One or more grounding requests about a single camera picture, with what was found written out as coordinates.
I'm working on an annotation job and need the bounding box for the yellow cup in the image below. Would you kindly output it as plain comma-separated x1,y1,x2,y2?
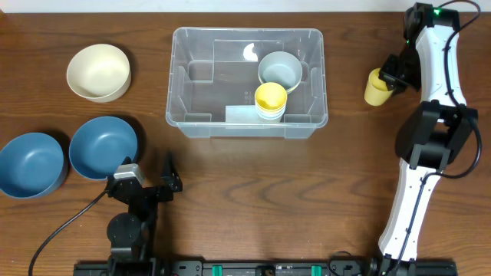
255,82,288,111
364,68,394,107

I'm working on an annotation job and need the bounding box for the blue bowl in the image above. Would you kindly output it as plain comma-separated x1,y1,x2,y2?
69,116,139,180
1,133,69,199

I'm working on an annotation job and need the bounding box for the pink cup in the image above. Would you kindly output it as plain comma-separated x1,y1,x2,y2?
256,108,285,113

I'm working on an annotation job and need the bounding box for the grey small bowl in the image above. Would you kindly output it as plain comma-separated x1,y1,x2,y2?
258,51,303,90

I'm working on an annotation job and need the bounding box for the cream bowl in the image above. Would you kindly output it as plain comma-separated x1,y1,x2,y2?
66,44,132,103

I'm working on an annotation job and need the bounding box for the light blue cup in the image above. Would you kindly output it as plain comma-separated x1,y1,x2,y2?
258,113,284,118

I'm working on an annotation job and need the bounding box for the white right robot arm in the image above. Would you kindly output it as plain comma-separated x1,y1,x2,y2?
379,3,483,265

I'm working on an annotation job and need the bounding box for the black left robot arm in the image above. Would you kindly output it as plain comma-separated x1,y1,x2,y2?
105,153,183,275

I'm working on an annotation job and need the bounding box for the white label in bin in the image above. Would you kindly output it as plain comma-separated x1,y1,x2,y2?
226,105,258,123

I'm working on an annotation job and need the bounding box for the clear plastic storage bin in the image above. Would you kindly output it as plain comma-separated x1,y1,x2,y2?
166,27,328,139

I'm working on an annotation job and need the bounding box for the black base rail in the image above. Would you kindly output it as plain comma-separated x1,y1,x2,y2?
73,258,458,276

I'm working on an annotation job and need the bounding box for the black left camera cable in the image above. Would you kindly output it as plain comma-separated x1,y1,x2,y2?
28,188,110,276

